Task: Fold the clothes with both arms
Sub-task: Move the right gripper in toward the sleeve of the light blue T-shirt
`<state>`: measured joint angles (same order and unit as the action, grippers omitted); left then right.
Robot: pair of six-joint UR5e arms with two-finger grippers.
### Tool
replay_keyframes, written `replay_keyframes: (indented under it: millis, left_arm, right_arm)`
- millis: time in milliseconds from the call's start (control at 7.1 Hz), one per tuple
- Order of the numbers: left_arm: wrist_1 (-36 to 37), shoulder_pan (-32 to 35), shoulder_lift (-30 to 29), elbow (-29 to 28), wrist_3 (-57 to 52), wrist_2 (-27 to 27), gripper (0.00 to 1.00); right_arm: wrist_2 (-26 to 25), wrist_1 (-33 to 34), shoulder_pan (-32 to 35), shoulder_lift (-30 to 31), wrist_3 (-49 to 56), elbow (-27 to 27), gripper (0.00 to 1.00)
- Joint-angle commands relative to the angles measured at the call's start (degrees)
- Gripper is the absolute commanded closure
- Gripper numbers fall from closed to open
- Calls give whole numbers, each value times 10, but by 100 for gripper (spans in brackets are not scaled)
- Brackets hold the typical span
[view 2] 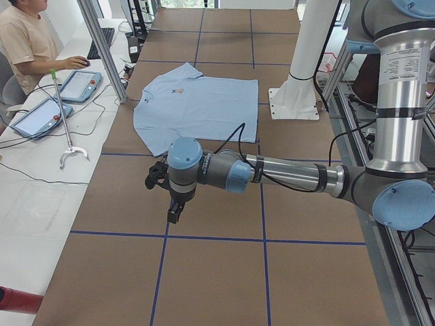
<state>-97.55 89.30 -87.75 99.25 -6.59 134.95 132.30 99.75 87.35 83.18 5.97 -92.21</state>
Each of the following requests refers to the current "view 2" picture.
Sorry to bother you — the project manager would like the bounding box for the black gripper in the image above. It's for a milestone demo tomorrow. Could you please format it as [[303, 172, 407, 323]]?
[[167, 189, 195, 223]]

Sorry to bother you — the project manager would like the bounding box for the reacher grabber tool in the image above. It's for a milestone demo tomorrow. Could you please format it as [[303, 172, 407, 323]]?
[[50, 69, 90, 170]]

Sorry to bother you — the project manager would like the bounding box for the black keyboard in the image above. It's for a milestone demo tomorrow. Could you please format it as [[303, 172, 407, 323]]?
[[86, 27, 116, 60]]

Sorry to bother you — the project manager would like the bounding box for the near blue teach pendant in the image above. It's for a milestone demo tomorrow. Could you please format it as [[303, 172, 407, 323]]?
[[10, 98, 73, 139]]

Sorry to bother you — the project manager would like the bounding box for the white pedestal column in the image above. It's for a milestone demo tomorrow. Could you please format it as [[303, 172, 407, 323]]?
[[288, 0, 341, 91]]

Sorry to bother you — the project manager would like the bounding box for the white pedestal base plate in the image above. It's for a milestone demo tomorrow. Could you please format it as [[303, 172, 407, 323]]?
[[268, 86, 319, 121]]

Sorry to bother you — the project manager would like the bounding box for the red cylinder object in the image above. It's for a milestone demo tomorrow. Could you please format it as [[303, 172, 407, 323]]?
[[1, 287, 44, 314]]

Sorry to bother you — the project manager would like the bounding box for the seated person beige shirt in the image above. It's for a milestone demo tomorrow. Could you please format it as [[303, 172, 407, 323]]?
[[1, 0, 87, 95]]

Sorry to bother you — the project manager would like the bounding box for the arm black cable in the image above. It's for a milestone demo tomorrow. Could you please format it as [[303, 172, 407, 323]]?
[[211, 122, 378, 194]]

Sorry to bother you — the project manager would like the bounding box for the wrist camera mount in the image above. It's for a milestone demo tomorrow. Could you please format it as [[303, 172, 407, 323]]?
[[145, 162, 170, 190]]

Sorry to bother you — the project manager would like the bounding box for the far blue teach pendant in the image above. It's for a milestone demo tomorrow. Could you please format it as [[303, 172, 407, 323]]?
[[59, 70, 102, 103]]

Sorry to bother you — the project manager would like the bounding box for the black power adapter box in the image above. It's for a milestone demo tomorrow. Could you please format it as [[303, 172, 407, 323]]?
[[127, 36, 141, 63]]

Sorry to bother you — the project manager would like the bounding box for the aluminium frame post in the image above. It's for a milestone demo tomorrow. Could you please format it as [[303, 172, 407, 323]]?
[[77, 0, 128, 104]]

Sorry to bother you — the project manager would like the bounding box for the light blue t-shirt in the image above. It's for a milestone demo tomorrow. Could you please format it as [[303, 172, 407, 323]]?
[[133, 62, 258, 156]]

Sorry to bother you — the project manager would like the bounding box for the blue teach pendant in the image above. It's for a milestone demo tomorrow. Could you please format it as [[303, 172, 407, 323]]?
[[59, 70, 102, 103], [10, 98, 73, 139]]

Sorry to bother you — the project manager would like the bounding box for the aluminium frame rail right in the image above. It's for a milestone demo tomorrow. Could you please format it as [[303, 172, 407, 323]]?
[[323, 46, 434, 325]]

